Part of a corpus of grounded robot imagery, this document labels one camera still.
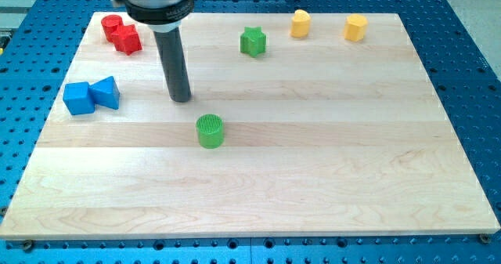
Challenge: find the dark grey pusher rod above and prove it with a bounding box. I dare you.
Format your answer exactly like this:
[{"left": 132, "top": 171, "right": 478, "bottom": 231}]
[{"left": 153, "top": 27, "right": 192, "bottom": 103}]

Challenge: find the red star block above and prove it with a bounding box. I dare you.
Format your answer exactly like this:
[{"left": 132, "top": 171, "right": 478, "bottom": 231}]
[{"left": 111, "top": 24, "right": 142, "bottom": 56}]

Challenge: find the green star block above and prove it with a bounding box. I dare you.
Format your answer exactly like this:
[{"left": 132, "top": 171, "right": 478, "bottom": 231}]
[{"left": 240, "top": 27, "right": 267, "bottom": 58}]

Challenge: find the yellow heart block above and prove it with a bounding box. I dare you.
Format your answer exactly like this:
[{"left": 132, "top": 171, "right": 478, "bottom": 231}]
[{"left": 290, "top": 9, "right": 312, "bottom": 38}]

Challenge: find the red cylinder block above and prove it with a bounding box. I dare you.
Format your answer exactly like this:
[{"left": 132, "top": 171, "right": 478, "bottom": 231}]
[{"left": 101, "top": 14, "right": 123, "bottom": 42}]

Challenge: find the blue triangle block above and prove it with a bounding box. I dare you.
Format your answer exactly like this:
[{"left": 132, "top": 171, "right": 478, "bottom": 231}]
[{"left": 89, "top": 76, "right": 121, "bottom": 110}]

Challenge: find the green cylinder block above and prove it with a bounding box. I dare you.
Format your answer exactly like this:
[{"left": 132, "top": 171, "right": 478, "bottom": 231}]
[{"left": 196, "top": 114, "right": 224, "bottom": 149}]

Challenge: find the blue cube block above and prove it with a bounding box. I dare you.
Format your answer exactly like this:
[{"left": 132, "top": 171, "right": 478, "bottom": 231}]
[{"left": 63, "top": 82, "right": 95, "bottom": 115}]

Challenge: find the blue perforated metal table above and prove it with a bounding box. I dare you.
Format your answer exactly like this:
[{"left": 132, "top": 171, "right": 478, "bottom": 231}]
[{"left": 1, "top": 0, "right": 500, "bottom": 263}]

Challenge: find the light wooden board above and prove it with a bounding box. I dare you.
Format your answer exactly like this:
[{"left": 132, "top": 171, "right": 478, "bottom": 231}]
[{"left": 1, "top": 12, "right": 499, "bottom": 240}]

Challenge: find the yellow hexagon block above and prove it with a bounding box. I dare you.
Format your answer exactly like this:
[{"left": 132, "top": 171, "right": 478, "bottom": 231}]
[{"left": 343, "top": 13, "right": 369, "bottom": 42}]

